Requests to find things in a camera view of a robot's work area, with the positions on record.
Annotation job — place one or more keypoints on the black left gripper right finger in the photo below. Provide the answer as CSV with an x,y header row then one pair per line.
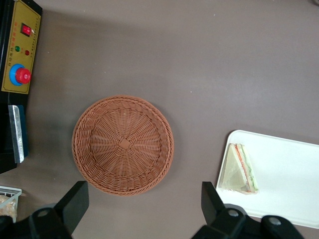
x,y
214,209

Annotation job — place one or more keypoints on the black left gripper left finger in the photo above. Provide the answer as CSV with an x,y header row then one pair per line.
x,y
74,201

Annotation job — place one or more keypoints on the triangle sandwich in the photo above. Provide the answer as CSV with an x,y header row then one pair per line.
x,y
236,171

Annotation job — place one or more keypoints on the brown round wicker basket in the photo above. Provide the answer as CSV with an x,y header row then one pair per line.
x,y
124,144

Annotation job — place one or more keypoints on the beige plastic tray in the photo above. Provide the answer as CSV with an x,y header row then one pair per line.
x,y
286,174

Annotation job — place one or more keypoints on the silver foil tray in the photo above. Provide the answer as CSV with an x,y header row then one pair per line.
x,y
15,134

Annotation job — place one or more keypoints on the black machine yellow control panel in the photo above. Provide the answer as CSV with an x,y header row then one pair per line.
x,y
21,37

